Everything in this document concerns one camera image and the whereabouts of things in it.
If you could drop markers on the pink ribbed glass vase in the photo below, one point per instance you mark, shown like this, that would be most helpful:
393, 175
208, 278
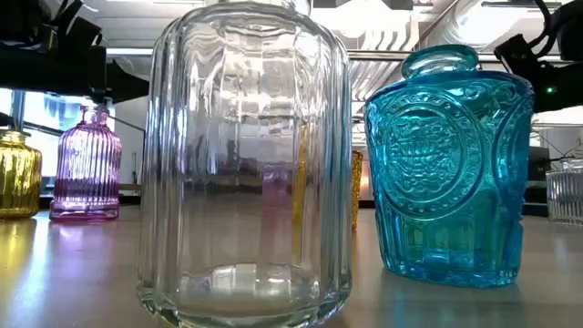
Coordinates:
86, 168

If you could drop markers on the clear fine-ribbed glass vase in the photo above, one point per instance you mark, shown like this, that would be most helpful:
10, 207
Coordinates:
567, 196

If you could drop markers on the yellow ribbed glass vase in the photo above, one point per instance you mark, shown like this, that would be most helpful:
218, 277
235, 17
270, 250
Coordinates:
18, 177

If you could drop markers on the blue medallion embossed glass vase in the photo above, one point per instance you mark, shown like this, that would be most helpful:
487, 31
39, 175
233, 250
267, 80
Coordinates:
446, 182

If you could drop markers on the clear wide-ribbed glass vase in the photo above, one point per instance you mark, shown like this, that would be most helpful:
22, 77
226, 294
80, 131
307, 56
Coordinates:
246, 182

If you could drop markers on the yellow diamond-textured glass vase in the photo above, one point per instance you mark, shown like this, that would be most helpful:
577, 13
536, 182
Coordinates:
356, 191

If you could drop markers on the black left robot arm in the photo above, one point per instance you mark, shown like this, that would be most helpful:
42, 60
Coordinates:
13, 70

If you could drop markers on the wooden shelf board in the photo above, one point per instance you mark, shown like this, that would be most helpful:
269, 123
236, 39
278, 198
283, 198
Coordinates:
129, 187

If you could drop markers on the white LED light strip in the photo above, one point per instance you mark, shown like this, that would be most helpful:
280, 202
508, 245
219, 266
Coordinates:
129, 51

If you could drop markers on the black computer monitor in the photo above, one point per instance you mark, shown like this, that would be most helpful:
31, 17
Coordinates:
539, 164

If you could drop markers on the white ceiling light panel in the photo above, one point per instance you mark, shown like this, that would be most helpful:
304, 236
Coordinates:
360, 23

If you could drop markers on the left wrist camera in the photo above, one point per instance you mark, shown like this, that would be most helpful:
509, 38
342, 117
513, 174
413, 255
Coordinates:
73, 27

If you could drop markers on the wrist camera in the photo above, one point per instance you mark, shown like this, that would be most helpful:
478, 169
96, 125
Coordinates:
73, 27
517, 52

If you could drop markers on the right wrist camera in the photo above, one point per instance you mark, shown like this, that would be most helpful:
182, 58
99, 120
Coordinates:
517, 52

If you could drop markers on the silver ceiling air duct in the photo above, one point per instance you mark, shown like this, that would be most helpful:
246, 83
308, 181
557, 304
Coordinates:
460, 23

